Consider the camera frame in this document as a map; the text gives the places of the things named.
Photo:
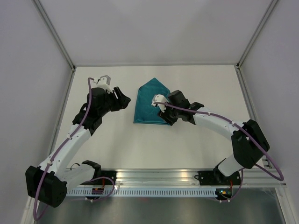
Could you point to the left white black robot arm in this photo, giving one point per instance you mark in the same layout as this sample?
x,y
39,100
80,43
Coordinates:
x,y
49,182

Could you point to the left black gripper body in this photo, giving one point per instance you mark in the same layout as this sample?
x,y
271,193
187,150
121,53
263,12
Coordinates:
x,y
111,101

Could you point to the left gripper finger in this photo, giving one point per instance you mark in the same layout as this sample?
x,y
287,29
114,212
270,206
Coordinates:
x,y
118,92
123,102

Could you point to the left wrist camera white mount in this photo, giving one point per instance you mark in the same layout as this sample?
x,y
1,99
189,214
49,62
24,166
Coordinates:
x,y
104,83

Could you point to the aluminium mounting rail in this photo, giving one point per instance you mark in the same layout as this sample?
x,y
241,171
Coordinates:
x,y
252,178

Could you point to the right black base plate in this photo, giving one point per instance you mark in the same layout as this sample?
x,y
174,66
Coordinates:
x,y
205,178

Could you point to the teal cloth napkin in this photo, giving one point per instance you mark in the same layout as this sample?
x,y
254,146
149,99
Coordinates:
x,y
145,113

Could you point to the left aluminium frame post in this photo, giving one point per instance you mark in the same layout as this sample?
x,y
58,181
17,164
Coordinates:
x,y
47,21

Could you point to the aluminium frame post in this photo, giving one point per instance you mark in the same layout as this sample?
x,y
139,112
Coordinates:
x,y
262,23
47,21

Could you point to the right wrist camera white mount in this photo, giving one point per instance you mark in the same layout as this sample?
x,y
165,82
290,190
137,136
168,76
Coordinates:
x,y
159,101

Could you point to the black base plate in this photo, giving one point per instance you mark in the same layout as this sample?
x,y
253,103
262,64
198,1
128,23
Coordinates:
x,y
205,178
109,177

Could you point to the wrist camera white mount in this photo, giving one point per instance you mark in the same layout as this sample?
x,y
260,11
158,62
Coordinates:
x,y
159,101
104,83

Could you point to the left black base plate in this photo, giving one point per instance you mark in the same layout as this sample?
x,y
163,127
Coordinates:
x,y
109,177

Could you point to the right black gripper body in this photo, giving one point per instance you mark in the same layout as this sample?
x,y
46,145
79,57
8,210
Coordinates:
x,y
172,112

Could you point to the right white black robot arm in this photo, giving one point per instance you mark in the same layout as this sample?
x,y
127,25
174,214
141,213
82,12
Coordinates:
x,y
248,141

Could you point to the white slotted cable duct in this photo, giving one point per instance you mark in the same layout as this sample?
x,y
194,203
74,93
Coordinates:
x,y
142,192

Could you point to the right aluminium frame post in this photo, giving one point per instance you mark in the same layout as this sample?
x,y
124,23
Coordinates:
x,y
262,23

